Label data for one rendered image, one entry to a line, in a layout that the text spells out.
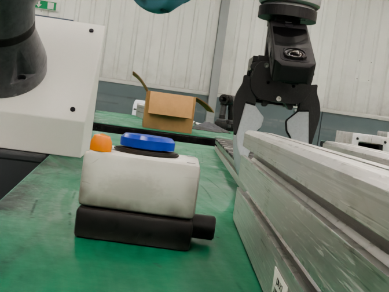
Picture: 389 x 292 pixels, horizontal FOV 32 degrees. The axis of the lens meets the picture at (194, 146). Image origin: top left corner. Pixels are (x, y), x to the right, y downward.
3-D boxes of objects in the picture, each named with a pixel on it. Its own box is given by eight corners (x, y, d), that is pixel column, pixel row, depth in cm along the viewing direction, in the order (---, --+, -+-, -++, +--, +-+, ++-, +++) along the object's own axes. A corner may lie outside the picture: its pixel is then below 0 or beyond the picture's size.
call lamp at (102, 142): (91, 148, 47) (93, 131, 47) (112, 151, 47) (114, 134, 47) (87, 149, 45) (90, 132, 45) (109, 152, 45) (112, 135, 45)
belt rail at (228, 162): (213, 149, 177) (215, 138, 177) (228, 152, 177) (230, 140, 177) (245, 197, 82) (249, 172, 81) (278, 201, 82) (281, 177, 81)
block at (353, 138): (327, 168, 165) (333, 130, 164) (373, 174, 165) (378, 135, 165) (336, 171, 155) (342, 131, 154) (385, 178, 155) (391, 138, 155)
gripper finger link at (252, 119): (239, 176, 86) (265, 109, 85) (243, 181, 80) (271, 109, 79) (216, 168, 86) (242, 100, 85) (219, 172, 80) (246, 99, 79)
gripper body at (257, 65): (298, 112, 87) (311, 19, 87) (310, 112, 79) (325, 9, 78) (239, 104, 87) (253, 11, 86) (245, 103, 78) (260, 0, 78)
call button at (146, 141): (120, 156, 51) (124, 130, 51) (172, 163, 51) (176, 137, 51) (115, 160, 47) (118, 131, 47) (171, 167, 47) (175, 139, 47)
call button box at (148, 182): (89, 218, 53) (99, 139, 53) (210, 234, 53) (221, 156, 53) (72, 237, 45) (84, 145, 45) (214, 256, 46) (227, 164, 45)
